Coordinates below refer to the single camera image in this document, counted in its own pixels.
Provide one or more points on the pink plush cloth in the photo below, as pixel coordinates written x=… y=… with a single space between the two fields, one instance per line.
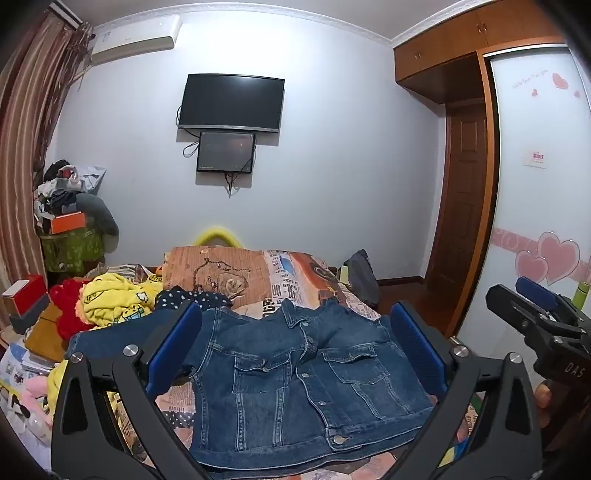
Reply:
x=32 y=390

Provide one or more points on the pile of mixed clothes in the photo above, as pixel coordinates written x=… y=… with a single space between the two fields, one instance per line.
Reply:
x=60 y=194

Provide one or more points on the blue denim jacket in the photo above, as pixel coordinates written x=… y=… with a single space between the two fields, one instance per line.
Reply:
x=277 y=392

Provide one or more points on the navy polka dot garment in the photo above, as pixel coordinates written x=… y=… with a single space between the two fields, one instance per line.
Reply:
x=184 y=295

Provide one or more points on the black wall television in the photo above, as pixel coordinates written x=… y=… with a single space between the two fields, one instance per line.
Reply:
x=231 y=101

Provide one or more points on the brown striped curtain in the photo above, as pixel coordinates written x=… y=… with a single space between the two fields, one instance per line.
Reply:
x=27 y=138

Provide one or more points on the wooden overhead cabinet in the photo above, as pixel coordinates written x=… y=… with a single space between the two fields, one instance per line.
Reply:
x=438 y=50

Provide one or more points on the small black wall monitor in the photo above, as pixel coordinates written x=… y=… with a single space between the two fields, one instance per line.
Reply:
x=226 y=152

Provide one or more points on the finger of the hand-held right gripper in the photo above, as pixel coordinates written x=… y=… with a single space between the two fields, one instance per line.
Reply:
x=535 y=290
x=508 y=304

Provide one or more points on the person's right hand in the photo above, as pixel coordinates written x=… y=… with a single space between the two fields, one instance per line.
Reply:
x=542 y=399

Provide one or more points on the brown cloth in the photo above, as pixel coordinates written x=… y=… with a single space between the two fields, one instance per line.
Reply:
x=44 y=337

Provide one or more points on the orange bear-print blanket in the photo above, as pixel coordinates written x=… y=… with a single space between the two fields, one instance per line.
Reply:
x=217 y=277

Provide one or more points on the dark grey clothing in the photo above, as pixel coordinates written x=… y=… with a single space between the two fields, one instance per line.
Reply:
x=362 y=277

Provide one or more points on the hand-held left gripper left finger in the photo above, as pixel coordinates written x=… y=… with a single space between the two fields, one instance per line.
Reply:
x=178 y=341

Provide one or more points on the red and grey box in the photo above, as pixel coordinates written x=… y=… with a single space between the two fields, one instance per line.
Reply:
x=27 y=295

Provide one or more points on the yellow cartoon garment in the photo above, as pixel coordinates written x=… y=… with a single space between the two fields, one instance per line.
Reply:
x=115 y=300

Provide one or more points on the red plush cloth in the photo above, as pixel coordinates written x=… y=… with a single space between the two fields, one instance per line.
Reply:
x=67 y=300

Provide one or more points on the orange box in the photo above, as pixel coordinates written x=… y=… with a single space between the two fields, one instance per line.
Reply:
x=69 y=222

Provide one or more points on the white sticker with red print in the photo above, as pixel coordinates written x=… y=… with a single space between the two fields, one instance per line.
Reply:
x=535 y=159

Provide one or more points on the white air conditioner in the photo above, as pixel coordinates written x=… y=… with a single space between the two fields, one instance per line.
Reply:
x=134 y=39

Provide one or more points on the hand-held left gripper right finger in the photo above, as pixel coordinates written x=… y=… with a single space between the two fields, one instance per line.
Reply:
x=415 y=341

